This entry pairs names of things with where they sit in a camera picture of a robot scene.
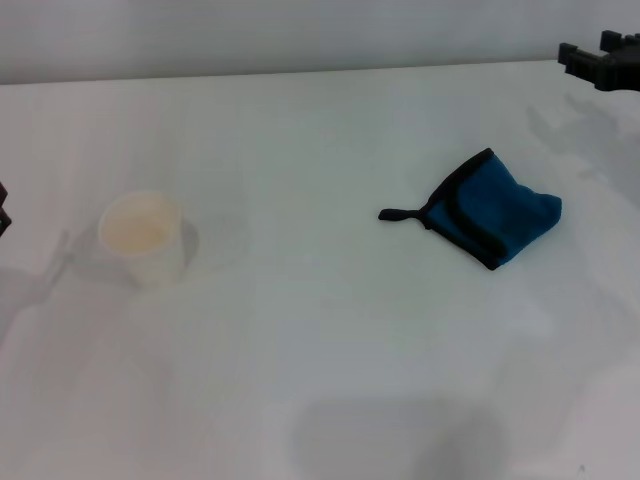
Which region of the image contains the white paper cup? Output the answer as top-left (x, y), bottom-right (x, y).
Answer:
top-left (98, 189), bottom-right (201, 289)

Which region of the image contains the blue rag with black trim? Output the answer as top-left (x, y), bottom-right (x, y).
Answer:
top-left (377, 147), bottom-right (563, 272)

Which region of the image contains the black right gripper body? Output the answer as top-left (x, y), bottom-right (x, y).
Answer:
top-left (603, 48), bottom-right (640, 93)

